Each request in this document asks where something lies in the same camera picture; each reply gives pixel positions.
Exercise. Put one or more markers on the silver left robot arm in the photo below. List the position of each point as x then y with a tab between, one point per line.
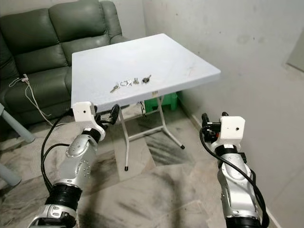
81	159

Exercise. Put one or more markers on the dark green leather sofa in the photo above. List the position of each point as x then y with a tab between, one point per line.
38	42

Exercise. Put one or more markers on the black-headed key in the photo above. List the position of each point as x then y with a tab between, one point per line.
146	79

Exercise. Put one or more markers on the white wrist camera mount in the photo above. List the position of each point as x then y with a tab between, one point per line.
83	111
232	127

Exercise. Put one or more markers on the white folding table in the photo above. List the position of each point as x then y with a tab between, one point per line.
142	57

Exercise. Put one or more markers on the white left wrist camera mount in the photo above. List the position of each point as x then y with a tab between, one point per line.
83	111

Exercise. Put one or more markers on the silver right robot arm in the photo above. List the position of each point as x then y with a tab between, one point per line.
237	190

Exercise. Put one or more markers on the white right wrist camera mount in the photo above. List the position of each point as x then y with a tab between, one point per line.
232	127

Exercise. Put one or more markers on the silver key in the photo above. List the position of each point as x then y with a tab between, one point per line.
114	88
136	81

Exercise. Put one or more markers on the grey table with tube legs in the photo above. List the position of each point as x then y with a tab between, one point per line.
19	128

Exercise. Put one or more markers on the green plastic crate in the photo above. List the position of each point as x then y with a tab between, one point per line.
168	101

